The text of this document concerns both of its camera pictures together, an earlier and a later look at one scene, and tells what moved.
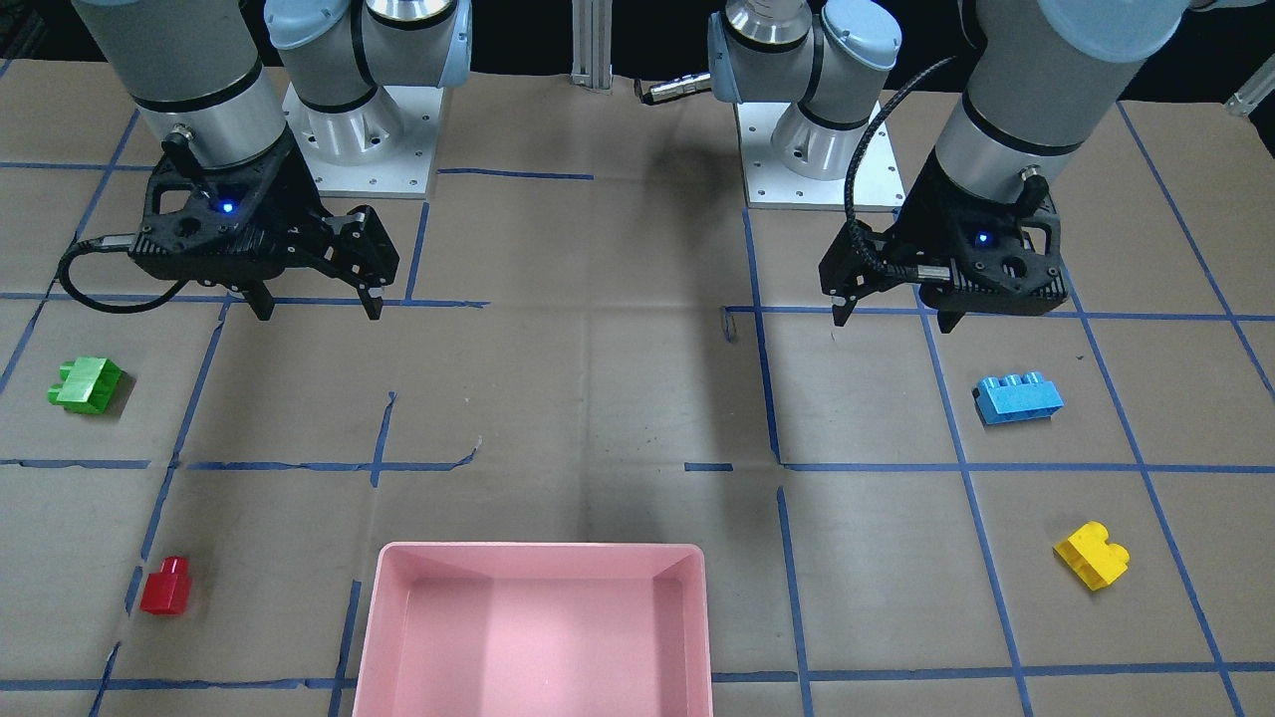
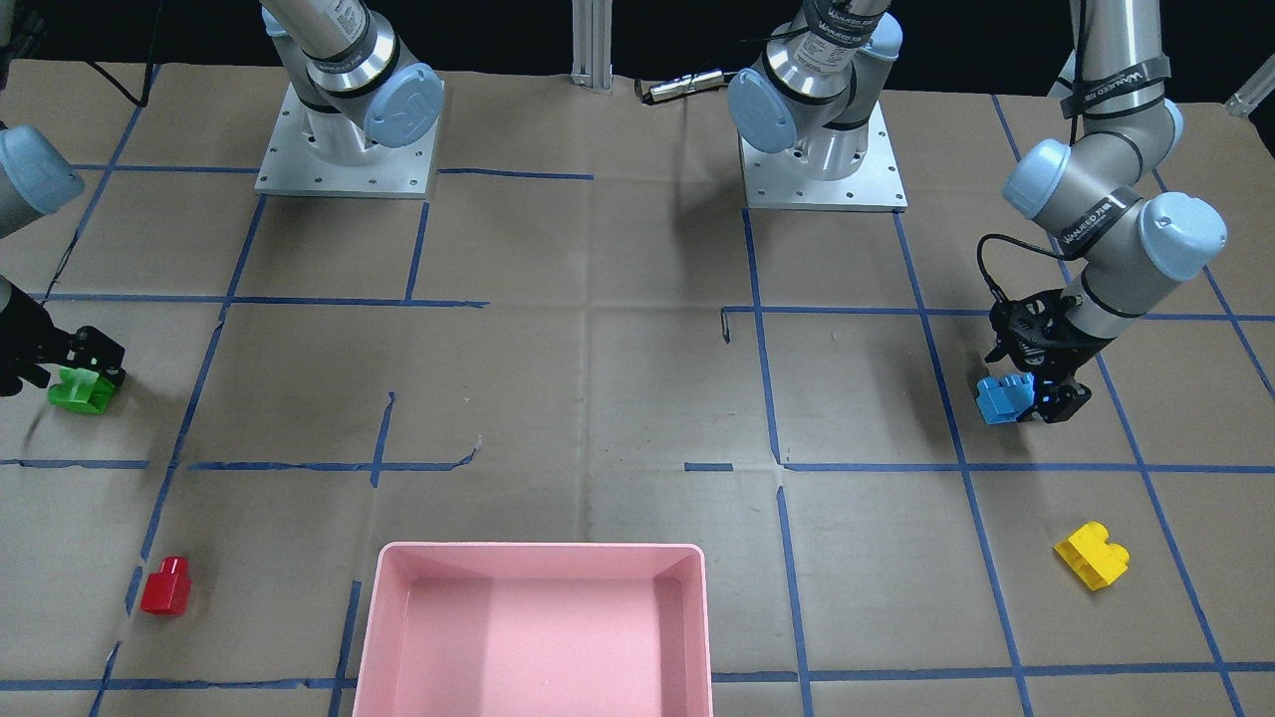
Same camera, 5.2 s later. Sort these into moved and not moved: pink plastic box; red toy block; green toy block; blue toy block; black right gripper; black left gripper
Moved: black left gripper; black right gripper
Not moved: blue toy block; pink plastic box; green toy block; red toy block
